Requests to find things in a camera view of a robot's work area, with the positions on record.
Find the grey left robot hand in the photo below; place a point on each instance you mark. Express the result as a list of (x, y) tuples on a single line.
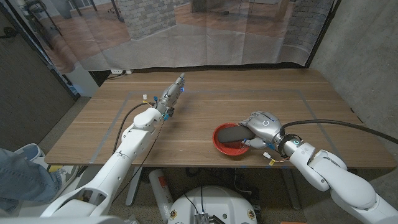
[(171, 96)]

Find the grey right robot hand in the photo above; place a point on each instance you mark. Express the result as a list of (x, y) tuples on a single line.
[(267, 129)]

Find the black glasses case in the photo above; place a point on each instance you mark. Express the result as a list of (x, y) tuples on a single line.
[(233, 133)]

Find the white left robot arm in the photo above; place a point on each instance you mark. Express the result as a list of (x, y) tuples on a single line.
[(136, 140)]

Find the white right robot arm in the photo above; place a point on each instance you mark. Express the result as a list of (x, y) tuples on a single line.
[(342, 177)]

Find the red bowl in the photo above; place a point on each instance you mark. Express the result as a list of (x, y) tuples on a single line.
[(230, 149)]

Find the printed room backdrop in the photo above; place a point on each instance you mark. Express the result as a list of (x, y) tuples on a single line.
[(186, 46)]

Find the white power strip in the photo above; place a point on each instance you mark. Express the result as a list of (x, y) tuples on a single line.
[(118, 71)]

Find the grey table leg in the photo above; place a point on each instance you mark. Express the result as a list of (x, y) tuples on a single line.
[(133, 186), (291, 189)]

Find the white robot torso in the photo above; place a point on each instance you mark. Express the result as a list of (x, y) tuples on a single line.
[(214, 202)]

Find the white cylinder with orange label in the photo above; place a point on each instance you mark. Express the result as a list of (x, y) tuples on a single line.
[(160, 189)]

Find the black backdrop stand pole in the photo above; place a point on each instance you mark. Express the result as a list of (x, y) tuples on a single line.
[(322, 34)]

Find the white and blue shoe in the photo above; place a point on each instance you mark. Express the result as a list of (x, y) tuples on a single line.
[(29, 152)]

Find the person's leg in jeans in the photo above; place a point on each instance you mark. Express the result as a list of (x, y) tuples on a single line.
[(21, 180)]

